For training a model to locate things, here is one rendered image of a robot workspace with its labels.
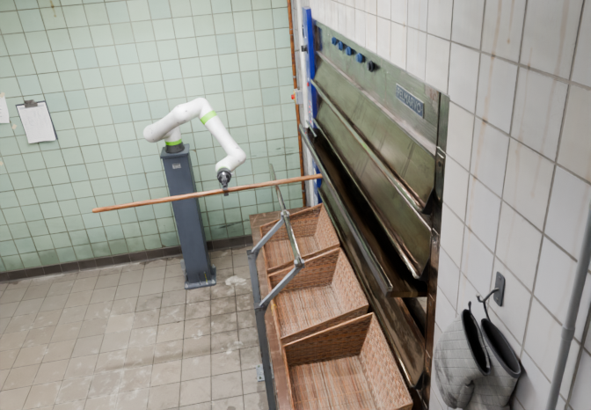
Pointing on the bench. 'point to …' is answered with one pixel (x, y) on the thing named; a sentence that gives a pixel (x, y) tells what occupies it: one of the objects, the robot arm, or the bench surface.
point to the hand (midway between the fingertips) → (225, 190)
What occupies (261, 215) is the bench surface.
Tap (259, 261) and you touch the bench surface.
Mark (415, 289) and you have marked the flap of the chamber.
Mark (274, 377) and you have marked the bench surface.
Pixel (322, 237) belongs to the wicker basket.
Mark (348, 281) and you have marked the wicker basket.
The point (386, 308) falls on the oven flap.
